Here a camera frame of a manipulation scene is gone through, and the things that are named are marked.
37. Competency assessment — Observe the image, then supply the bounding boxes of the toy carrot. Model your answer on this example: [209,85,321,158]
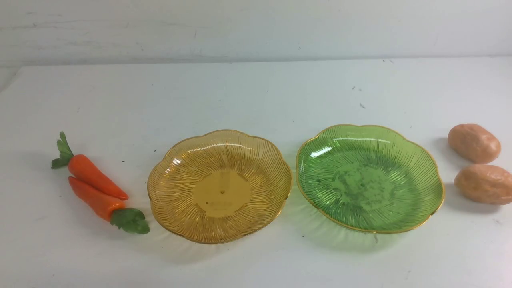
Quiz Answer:
[68,176,150,234]
[51,131,129,201]

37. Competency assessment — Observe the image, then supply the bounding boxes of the toy potato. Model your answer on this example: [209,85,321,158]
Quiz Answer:
[447,123,501,164]
[454,164,512,205]

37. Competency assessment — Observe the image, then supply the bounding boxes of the amber ribbed plastic plate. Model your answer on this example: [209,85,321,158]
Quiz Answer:
[147,130,293,244]

